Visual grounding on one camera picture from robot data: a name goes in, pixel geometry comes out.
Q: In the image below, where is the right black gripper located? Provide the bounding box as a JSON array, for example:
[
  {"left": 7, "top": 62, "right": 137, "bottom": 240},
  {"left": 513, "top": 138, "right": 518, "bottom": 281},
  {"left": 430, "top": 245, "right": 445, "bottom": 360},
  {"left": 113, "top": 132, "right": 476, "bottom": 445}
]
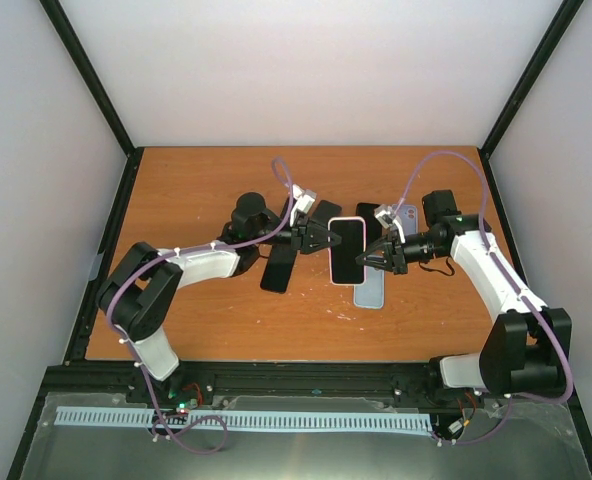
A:
[{"left": 355, "top": 229, "right": 445, "bottom": 274}]

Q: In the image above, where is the black smartphone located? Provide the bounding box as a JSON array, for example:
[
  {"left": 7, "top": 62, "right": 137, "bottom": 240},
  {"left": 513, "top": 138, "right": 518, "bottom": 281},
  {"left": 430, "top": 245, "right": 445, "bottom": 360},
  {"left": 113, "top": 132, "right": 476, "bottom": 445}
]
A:
[
  {"left": 260, "top": 245, "right": 297, "bottom": 294},
  {"left": 310, "top": 200, "right": 342, "bottom": 228}
]

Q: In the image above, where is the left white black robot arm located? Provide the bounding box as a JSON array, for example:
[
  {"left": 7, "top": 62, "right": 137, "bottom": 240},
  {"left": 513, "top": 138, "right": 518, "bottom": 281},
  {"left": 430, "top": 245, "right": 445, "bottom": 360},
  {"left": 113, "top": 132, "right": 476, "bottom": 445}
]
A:
[{"left": 96, "top": 190, "right": 342, "bottom": 403}]

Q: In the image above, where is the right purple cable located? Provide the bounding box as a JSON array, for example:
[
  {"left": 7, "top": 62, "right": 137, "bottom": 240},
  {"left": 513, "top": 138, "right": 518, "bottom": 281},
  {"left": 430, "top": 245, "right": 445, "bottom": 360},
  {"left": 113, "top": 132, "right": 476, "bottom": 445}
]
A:
[{"left": 395, "top": 149, "right": 576, "bottom": 446}]

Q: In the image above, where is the right black frame post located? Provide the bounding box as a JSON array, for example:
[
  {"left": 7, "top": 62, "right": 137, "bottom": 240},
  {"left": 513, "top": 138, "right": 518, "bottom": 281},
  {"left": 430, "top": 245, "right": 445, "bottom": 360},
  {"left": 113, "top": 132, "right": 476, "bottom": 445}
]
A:
[{"left": 479, "top": 0, "right": 588, "bottom": 156}]

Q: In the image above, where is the light blue slotted cable duct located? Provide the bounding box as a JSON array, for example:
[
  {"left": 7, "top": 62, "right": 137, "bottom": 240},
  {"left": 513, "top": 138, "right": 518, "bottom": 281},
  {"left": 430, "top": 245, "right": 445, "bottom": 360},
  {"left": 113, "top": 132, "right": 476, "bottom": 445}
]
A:
[{"left": 53, "top": 406, "right": 432, "bottom": 436}]

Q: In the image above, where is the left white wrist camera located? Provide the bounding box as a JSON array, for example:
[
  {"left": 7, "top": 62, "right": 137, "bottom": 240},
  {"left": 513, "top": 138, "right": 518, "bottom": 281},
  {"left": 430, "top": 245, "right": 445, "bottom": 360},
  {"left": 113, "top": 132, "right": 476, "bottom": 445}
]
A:
[{"left": 290, "top": 184, "right": 317, "bottom": 217}]

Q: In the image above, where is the purple cable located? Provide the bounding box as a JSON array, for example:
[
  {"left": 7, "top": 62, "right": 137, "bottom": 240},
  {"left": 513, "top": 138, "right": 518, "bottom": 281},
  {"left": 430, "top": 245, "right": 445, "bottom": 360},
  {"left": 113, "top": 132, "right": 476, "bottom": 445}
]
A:
[
  {"left": 395, "top": 149, "right": 576, "bottom": 446},
  {"left": 103, "top": 157, "right": 297, "bottom": 455}
]

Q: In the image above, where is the left black frame post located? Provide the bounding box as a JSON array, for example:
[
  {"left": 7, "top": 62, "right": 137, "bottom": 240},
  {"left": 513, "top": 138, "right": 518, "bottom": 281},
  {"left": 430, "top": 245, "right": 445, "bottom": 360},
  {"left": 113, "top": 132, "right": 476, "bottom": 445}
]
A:
[{"left": 38, "top": 0, "right": 138, "bottom": 156}]

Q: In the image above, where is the metal sheet front panel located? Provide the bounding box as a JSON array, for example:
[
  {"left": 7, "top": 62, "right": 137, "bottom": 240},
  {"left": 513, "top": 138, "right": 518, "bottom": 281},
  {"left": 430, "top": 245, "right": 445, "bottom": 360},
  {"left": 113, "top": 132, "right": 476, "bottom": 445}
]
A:
[{"left": 15, "top": 394, "right": 592, "bottom": 479}]

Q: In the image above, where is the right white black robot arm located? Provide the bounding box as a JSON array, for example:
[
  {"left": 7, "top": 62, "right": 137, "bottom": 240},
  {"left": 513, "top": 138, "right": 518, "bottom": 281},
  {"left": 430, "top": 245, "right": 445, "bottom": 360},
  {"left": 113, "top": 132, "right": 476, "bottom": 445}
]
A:
[{"left": 356, "top": 190, "right": 574, "bottom": 404}]

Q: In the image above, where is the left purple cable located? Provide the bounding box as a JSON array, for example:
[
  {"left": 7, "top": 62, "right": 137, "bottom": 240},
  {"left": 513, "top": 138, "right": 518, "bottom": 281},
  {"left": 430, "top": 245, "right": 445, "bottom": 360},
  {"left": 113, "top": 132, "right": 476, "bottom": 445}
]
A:
[{"left": 103, "top": 157, "right": 297, "bottom": 455}]

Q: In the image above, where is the black frame post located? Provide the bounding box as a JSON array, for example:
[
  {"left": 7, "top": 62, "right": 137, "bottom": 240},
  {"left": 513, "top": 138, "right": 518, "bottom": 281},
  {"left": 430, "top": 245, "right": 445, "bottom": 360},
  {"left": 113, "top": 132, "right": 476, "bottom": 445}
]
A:
[
  {"left": 479, "top": 0, "right": 588, "bottom": 156},
  {"left": 38, "top": 0, "right": 138, "bottom": 156}
]

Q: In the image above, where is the phone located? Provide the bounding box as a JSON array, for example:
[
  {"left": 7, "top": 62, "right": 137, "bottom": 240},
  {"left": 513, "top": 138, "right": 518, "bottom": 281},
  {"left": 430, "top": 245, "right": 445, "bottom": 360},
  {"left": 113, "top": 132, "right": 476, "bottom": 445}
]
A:
[
  {"left": 398, "top": 204, "right": 419, "bottom": 236},
  {"left": 353, "top": 267, "right": 385, "bottom": 310},
  {"left": 328, "top": 216, "right": 366, "bottom": 286}
]

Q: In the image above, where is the black phone case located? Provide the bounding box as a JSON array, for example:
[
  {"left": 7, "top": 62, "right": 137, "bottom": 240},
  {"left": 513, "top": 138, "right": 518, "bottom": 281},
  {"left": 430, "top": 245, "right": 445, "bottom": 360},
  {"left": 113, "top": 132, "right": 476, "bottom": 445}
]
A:
[{"left": 355, "top": 202, "right": 383, "bottom": 246}]

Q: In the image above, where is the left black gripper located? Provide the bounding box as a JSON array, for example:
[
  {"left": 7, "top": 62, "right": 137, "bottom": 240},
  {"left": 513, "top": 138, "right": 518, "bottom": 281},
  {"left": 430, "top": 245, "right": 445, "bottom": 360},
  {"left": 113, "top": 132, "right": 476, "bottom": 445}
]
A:
[{"left": 253, "top": 214, "right": 342, "bottom": 258}]

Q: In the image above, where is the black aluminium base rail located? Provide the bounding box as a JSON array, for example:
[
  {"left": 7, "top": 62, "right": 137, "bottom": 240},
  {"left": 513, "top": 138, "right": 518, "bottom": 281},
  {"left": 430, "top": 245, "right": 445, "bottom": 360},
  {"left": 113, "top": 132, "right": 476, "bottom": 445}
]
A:
[{"left": 40, "top": 360, "right": 577, "bottom": 406}]

